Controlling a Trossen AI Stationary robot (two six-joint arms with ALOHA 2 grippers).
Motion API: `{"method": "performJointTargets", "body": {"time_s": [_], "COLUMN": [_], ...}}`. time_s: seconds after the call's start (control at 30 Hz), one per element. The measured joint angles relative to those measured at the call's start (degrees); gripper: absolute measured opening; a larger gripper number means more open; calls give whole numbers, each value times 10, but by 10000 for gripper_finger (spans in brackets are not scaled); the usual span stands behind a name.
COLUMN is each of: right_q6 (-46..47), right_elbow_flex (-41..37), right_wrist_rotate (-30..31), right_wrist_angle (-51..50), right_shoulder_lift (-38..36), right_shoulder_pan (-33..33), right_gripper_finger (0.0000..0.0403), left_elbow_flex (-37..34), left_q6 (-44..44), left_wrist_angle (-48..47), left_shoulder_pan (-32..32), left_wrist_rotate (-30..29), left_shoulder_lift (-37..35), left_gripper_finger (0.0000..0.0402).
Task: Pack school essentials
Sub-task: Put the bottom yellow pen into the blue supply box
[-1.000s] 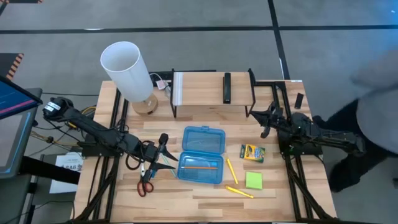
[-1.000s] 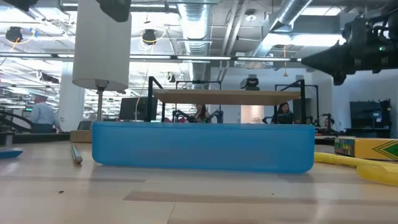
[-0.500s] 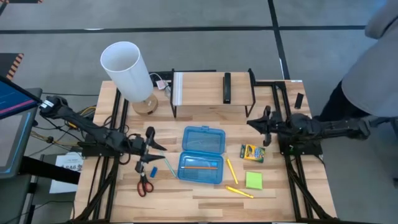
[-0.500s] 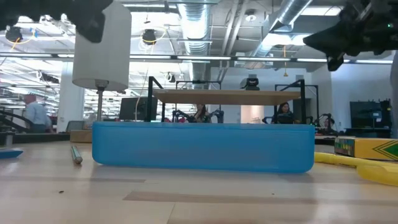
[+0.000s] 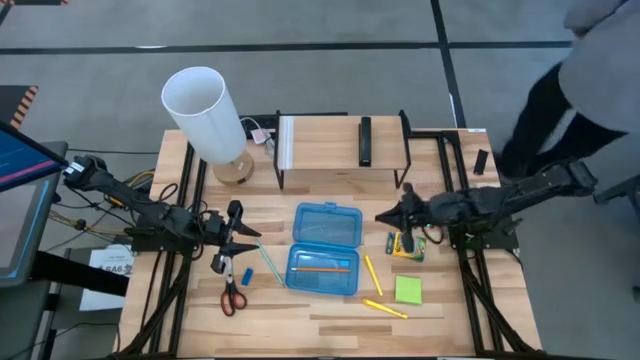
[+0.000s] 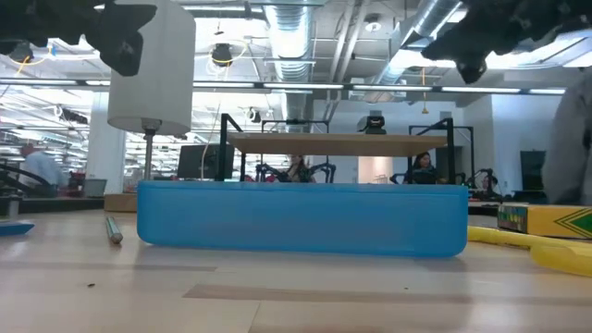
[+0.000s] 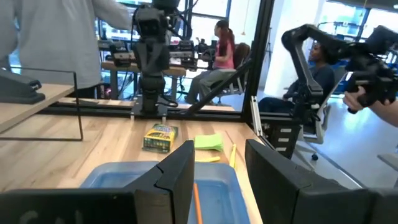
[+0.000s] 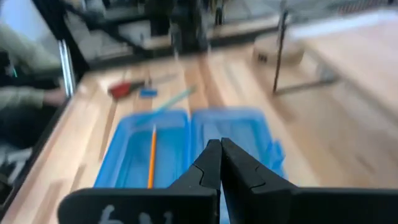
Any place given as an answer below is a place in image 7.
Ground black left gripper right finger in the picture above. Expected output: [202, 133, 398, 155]
[244, 139, 312, 224]

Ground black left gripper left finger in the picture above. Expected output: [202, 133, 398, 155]
[124, 139, 196, 224]

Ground yellow green crayon box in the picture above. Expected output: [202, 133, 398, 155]
[142, 123, 179, 154]

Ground green sticky notes pad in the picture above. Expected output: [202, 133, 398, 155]
[194, 133, 224, 152]

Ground person's forearm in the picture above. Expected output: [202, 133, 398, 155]
[368, 99, 398, 128]

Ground orange pencil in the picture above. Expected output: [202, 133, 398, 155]
[193, 182, 203, 224]

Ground blue translucent pencil box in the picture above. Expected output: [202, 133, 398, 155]
[80, 161, 251, 224]

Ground white office chair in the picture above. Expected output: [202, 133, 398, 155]
[294, 65, 346, 161]

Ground background wooden table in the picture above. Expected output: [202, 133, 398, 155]
[101, 60, 187, 100]

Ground person's hand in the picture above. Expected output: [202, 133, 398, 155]
[343, 86, 374, 112]

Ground person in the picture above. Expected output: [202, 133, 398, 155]
[0, 0, 133, 99]
[185, 19, 236, 105]
[257, 42, 336, 113]

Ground brown office chair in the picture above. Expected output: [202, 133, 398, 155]
[217, 42, 251, 97]

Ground wooden shelf riser metal legs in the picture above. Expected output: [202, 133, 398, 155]
[0, 67, 84, 142]

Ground black aluminium frame rails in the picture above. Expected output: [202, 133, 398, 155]
[40, 0, 302, 159]

